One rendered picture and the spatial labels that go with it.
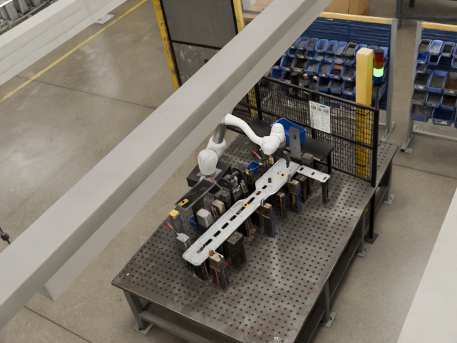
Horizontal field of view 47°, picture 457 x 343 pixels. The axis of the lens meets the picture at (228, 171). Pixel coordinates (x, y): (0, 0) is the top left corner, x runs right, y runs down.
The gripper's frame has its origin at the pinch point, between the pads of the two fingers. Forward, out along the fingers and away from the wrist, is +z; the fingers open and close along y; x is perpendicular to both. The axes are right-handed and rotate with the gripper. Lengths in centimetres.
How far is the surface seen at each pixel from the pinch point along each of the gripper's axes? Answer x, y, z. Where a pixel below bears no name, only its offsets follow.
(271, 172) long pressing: -1.8, -10.8, 13.7
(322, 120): 55, 7, -14
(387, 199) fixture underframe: 111, 48, 112
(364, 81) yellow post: 58, 45, -63
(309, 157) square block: 26.3, 10.5, 7.8
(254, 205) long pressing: -42.4, 1.4, 13.5
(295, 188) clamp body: -8.2, 19.1, 13.9
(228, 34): 151, -185, -12
